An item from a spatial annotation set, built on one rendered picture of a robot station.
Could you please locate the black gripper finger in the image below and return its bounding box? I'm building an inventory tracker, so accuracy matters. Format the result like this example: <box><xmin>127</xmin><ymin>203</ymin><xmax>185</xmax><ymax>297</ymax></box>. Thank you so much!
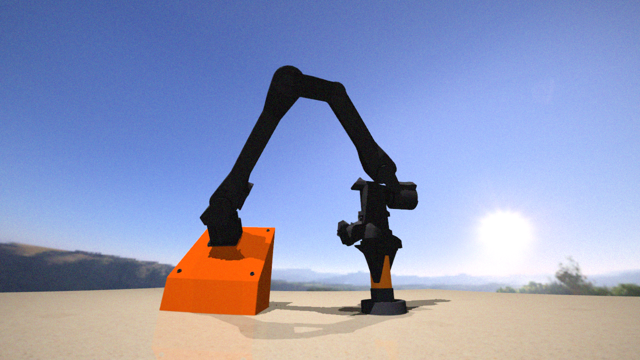
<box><xmin>354</xmin><ymin>242</ymin><xmax>388</xmax><ymax>283</ymax></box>
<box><xmin>385</xmin><ymin>247</ymin><xmax>399</xmax><ymax>270</ymax></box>

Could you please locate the dark grey round pedestal with shaft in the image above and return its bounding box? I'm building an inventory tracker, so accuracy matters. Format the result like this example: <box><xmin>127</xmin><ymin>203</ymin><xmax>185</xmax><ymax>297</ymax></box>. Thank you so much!
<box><xmin>361</xmin><ymin>288</ymin><xmax>407</xmax><ymax>316</ymax></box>

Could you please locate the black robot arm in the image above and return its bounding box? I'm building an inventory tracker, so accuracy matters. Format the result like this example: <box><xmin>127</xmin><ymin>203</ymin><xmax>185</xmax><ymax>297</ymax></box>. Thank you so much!
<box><xmin>200</xmin><ymin>65</ymin><xmax>419</xmax><ymax>247</ymax></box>

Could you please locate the orange cylinder with hole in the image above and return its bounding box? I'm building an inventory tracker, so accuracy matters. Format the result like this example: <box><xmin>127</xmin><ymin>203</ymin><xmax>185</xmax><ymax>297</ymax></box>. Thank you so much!
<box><xmin>370</xmin><ymin>255</ymin><xmax>392</xmax><ymax>289</ymax></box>

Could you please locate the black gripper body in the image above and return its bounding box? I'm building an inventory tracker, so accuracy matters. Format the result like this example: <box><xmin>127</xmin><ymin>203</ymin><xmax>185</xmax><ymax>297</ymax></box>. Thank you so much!
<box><xmin>344</xmin><ymin>203</ymin><xmax>403</xmax><ymax>249</ymax></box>

